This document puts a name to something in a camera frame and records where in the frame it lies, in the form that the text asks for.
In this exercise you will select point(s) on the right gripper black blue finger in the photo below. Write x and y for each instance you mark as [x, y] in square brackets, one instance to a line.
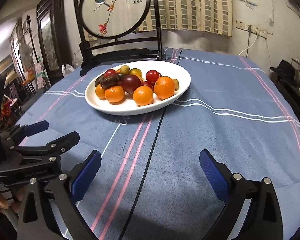
[263, 219]
[36, 218]

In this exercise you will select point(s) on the round embroidered bird screen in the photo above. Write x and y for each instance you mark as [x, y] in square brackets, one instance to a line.
[118, 31]

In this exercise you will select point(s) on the brown passion fruit front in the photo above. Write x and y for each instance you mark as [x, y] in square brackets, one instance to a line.
[110, 81]

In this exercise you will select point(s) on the red cherry tomato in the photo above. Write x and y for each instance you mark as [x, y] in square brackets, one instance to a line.
[152, 76]
[109, 73]

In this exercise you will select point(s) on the white wall power strip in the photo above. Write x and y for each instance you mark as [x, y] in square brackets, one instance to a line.
[252, 29]

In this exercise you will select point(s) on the black hat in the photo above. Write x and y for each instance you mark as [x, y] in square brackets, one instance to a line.
[285, 70]

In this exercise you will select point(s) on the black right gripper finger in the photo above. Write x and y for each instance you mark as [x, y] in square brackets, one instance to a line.
[18, 133]
[53, 148]

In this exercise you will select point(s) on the blue striped tablecloth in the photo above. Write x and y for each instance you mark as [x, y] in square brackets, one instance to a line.
[150, 184]

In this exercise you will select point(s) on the brown passion fruit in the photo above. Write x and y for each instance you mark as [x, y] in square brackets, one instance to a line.
[110, 81]
[121, 76]
[99, 80]

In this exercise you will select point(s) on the red tomato upper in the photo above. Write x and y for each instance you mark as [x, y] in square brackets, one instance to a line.
[147, 84]

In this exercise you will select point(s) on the person's left hand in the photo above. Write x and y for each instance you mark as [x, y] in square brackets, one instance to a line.
[16, 206]

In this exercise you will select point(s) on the checked beige curtain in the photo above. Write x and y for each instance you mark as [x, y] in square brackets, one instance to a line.
[211, 16]

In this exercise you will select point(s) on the red cherry tomato left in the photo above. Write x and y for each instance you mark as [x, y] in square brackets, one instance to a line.
[109, 73]

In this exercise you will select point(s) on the red cherry tomato right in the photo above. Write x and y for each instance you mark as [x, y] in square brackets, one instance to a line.
[152, 76]

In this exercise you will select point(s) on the green yellow small fruit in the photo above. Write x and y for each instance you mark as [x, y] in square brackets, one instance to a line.
[176, 84]

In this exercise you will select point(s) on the dark wooden framed cabinet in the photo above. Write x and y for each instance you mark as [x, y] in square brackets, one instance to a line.
[53, 38]

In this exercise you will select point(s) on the mandarin on plate front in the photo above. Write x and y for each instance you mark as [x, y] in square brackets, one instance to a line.
[100, 92]

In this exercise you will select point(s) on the dark red plum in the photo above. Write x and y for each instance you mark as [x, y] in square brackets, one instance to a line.
[130, 83]

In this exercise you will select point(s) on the large orange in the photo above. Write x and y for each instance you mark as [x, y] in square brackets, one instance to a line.
[164, 87]

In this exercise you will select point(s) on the yellow green fruit back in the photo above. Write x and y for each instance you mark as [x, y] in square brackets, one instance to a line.
[125, 69]

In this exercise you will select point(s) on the yellow green plate fruit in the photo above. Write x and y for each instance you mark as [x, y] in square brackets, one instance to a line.
[135, 71]

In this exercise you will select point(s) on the white oval plate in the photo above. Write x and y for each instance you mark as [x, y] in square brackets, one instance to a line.
[127, 106]

